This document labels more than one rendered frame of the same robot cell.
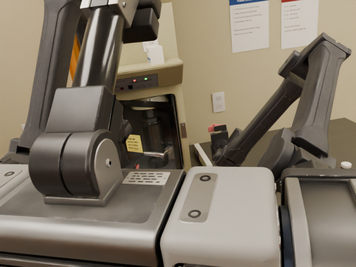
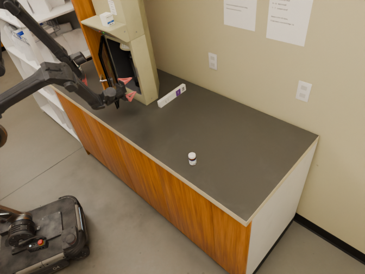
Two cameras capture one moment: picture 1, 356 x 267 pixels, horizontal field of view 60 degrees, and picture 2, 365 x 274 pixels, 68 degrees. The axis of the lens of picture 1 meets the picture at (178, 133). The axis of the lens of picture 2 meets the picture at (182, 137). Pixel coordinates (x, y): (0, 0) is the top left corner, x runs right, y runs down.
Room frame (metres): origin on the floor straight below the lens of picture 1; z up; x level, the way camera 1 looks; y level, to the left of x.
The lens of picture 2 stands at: (0.54, -1.48, 2.05)
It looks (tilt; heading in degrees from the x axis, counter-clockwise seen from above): 43 degrees down; 56
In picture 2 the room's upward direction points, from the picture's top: 9 degrees counter-clockwise
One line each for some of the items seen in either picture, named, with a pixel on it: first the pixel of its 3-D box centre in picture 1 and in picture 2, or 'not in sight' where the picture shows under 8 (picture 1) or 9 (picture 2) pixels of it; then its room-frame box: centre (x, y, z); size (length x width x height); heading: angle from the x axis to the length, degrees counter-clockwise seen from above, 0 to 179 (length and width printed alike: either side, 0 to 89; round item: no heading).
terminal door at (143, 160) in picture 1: (145, 149); (109, 73); (1.11, 0.14, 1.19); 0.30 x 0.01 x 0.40; 60
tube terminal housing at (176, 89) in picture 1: (143, 100); (133, 41); (1.34, 0.13, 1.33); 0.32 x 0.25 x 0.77; 96
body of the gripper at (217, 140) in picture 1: (222, 148); (117, 94); (1.02, -0.15, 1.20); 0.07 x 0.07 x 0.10; 5
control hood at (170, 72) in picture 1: (140, 79); (105, 31); (1.16, 0.11, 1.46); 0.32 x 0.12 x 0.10; 96
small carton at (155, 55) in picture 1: (154, 54); (107, 19); (1.17, 0.05, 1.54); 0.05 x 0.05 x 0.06; 14
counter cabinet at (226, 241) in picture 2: not in sight; (165, 149); (1.30, -0.05, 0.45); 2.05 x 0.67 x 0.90; 96
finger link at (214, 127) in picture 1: (215, 131); (125, 83); (1.09, -0.15, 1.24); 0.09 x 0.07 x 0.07; 5
